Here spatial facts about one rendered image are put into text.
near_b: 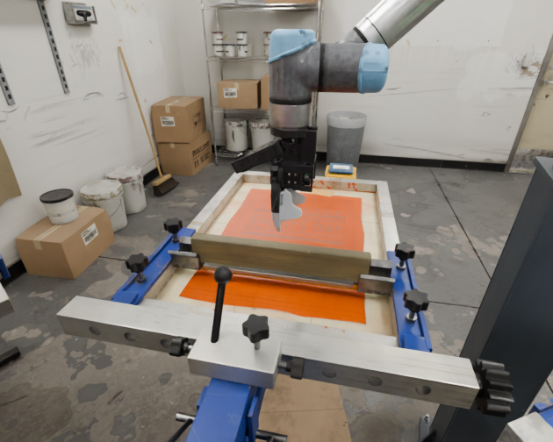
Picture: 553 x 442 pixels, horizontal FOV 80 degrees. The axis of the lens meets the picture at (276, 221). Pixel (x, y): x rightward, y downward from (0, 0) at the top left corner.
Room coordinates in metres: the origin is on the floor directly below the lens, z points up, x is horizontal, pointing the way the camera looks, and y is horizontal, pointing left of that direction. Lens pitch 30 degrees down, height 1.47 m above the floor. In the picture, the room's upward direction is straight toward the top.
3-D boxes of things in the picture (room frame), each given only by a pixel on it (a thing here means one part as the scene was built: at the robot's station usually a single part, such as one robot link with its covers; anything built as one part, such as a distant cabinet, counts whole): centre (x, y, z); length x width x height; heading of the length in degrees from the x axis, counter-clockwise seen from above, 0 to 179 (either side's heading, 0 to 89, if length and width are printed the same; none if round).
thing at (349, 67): (0.62, -0.13, 1.42); 0.11 x 0.11 x 0.08; 85
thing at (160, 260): (0.64, 0.28, 0.98); 0.30 x 0.05 x 0.07; 168
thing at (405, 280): (0.53, -0.27, 0.98); 0.30 x 0.05 x 0.07; 168
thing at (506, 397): (0.31, -0.30, 1.02); 0.07 x 0.06 x 0.07; 168
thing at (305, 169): (0.61, -0.03, 1.26); 0.09 x 0.08 x 0.12; 80
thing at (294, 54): (0.61, -0.03, 1.42); 0.09 x 0.08 x 0.11; 85
